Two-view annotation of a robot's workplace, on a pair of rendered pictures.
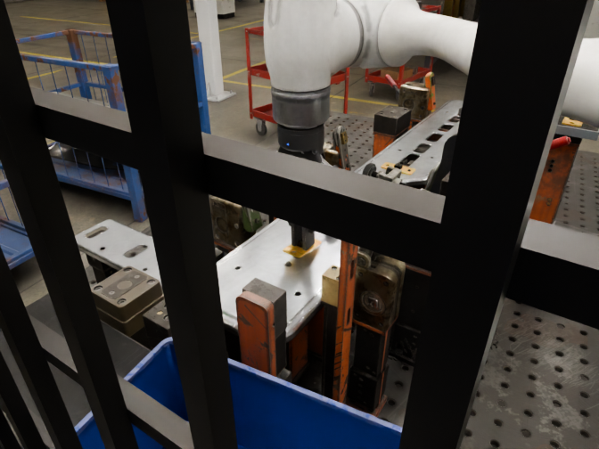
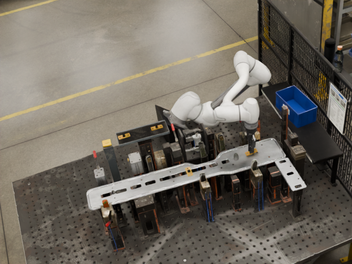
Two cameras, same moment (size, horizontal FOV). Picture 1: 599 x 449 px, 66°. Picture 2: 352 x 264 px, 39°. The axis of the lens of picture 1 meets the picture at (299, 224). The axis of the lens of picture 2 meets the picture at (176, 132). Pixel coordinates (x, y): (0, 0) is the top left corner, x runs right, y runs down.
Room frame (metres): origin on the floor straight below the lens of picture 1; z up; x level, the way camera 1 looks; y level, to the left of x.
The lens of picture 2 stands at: (2.72, 1.45, 3.42)
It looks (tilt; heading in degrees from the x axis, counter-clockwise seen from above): 41 degrees down; 227
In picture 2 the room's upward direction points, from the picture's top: 9 degrees counter-clockwise
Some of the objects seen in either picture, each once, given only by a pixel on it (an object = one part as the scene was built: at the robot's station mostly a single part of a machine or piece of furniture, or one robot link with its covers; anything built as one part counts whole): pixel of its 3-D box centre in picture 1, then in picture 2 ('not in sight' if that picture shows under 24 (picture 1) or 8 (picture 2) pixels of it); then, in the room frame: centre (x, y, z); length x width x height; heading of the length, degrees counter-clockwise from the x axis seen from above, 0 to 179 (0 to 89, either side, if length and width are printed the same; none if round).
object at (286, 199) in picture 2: not in sight; (285, 183); (0.69, 0.26, 0.84); 0.11 x 0.06 x 0.29; 56
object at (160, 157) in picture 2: not in sight; (163, 173); (1.14, -0.47, 0.89); 0.13 x 0.11 x 0.38; 56
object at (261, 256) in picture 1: (397, 167); (186, 173); (1.11, -0.26, 1.00); 1.38 x 0.22 x 0.02; 146
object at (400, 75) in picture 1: (400, 48); not in sight; (5.39, -1.12, 0.49); 0.81 x 0.46 x 0.97; 141
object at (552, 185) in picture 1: (545, 193); (147, 156); (1.10, -0.66, 0.92); 0.10 x 0.08 x 0.45; 146
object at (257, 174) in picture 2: (237, 261); (256, 189); (0.87, 0.14, 0.87); 0.12 x 0.09 x 0.35; 56
